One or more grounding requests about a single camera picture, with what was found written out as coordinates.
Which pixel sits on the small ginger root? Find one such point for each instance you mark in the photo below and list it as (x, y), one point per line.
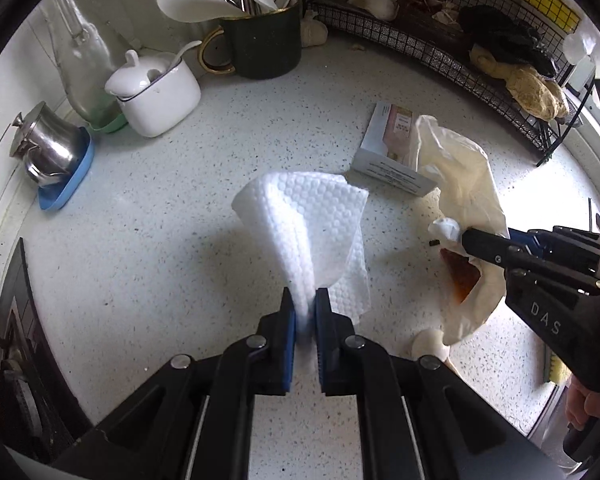
(487, 62)

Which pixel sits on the white paper towel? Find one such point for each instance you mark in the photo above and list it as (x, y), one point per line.
(305, 210)

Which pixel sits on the dried chili peppers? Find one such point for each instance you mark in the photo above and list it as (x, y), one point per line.
(430, 7)

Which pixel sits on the white pink cardboard box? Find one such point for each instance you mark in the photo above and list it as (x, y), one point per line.
(385, 145)

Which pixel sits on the yellow green scrub brush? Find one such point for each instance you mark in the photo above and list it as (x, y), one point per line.
(557, 372)

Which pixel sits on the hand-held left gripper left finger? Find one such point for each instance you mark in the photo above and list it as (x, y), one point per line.
(289, 322)

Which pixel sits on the green coaster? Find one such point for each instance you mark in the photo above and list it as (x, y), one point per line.
(110, 125)

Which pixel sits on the glass carafe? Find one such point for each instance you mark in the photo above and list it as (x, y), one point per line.
(87, 70)

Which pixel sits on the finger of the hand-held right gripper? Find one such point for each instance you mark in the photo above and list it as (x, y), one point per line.
(525, 239)
(485, 247)

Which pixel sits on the white rice paddle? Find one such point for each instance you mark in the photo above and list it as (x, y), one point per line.
(190, 2)

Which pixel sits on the dark green enamel mug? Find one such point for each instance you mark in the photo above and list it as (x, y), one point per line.
(265, 45)

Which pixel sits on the large ginger root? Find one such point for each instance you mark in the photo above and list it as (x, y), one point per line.
(535, 95)

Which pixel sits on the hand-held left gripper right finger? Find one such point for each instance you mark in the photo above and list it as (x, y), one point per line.
(322, 322)

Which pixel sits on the black crumpled bag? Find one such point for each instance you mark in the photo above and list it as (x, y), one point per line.
(505, 35)

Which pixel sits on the person's right hand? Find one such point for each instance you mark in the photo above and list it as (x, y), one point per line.
(585, 405)

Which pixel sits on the white plastic spoon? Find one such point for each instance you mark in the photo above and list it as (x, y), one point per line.
(427, 347)

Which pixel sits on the stainless steel lidded pot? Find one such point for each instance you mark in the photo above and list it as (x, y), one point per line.
(50, 145)

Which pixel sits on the cream plastic bag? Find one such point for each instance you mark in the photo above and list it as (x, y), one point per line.
(460, 185)

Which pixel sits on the white ceramic condiment jar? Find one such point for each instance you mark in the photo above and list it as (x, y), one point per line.
(155, 102)

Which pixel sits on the small white ceramic spoon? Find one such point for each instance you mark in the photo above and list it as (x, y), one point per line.
(180, 53)

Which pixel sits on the black gas stove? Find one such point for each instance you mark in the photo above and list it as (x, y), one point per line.
(20, 340)

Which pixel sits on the blue plastic tray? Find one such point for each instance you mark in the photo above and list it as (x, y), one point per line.
(77, 180)

